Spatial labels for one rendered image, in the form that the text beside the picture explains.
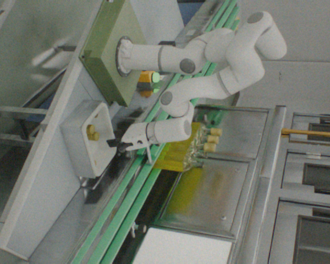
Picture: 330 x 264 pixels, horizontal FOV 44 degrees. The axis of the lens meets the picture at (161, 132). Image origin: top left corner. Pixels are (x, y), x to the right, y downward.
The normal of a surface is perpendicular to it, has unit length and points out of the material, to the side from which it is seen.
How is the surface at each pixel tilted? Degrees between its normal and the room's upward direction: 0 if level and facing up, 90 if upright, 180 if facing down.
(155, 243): 90
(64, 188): 0
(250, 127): 90
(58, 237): 90
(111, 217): 90
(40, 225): 0
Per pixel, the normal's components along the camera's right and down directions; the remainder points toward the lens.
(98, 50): -0.26, -0.51
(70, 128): -0.33, 0.56
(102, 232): -0.13, -0.82
